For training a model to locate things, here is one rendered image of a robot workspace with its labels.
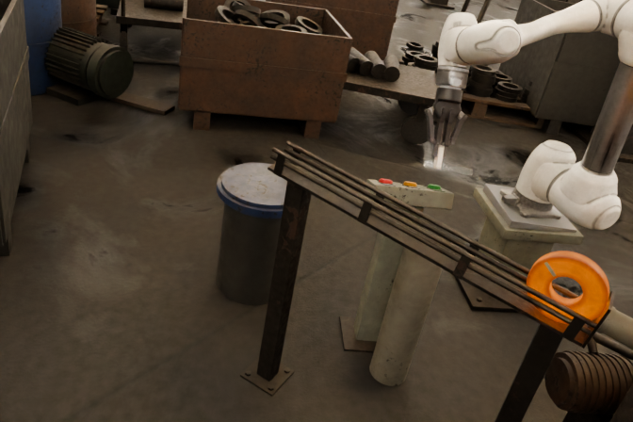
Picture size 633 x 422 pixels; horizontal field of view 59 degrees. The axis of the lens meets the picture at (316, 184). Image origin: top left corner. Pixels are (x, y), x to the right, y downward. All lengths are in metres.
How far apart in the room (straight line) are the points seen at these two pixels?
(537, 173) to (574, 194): 0.18
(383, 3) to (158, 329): 3.51
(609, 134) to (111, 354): 1.70
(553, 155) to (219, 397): 1.40
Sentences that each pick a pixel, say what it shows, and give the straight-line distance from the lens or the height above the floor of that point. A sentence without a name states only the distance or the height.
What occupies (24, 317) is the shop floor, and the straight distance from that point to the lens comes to 2.04.
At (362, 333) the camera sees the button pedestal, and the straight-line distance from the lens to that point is 1.98.
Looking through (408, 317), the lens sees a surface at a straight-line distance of 1.71.
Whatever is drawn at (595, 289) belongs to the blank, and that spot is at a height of 0.74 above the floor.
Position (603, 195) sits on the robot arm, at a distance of 2.11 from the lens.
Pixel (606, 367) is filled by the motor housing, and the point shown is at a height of 0.53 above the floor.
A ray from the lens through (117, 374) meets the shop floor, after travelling 1.83.
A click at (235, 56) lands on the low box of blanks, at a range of 3.15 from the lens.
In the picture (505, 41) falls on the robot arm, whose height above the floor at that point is 1.07.
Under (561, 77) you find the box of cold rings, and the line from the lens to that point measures 4.38.
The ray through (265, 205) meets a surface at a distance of 1.79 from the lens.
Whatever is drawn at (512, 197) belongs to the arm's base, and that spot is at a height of 0.41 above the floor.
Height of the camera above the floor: 1.34
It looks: 28 degrees down
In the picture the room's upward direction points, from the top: 11 degrees clockwise
